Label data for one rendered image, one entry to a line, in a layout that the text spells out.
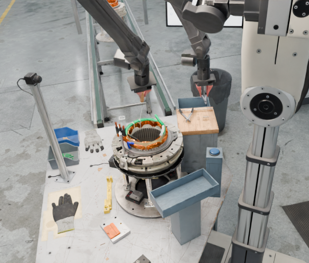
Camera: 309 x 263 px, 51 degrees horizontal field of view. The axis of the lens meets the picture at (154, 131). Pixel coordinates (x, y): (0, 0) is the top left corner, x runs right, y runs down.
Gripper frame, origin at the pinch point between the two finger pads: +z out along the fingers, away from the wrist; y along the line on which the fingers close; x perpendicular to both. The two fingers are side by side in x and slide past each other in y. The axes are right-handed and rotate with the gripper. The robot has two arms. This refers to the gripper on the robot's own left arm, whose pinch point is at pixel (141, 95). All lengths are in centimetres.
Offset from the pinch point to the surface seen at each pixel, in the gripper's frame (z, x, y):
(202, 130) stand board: 25.0, 9.6, -26.8
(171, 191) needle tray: 18.0, 36.2, -0.8
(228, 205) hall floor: 137, 18, -63
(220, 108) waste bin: 141, -71, -98
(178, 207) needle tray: 12.7, 44.6, 0.0
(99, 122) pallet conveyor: 81, -49, 16
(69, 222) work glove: 47, 25, 44
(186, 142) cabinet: 32.5, 9.6, -19.5
